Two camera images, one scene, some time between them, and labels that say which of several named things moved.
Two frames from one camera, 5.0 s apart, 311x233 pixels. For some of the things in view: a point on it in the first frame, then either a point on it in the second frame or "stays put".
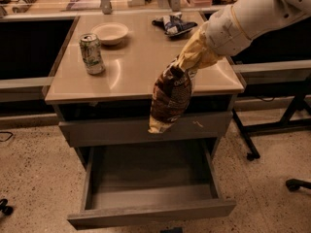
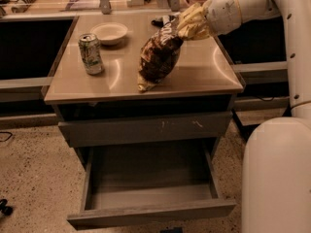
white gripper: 225,33 -> 223,13
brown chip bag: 171,94 -> 159,54
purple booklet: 84,4 stays put
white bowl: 111,33 stays put
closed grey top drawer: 128,131 stays put
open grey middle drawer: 150,183 stays put
